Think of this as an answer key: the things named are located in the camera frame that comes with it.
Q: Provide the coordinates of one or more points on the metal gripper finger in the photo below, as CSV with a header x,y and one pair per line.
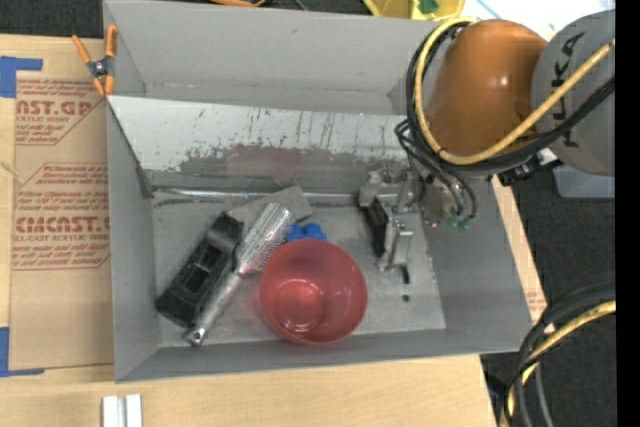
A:
x,y
376,227
400,247

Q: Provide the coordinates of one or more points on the blue toy block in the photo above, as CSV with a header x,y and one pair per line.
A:
x,y
307,231

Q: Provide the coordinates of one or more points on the red bowl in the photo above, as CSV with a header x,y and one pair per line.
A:
x,y
312,292

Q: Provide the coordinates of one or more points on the grey flat sheet piece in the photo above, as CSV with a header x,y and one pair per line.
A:
x,y
280,202

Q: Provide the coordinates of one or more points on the silver round hairbrush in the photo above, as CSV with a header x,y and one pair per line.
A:
x,y
262,240

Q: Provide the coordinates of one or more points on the grey metal bin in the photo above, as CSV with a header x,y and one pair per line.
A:
x,y
280,50

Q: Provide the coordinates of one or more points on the brown cardboard board, red print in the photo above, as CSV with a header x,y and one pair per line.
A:
x,y
60,305

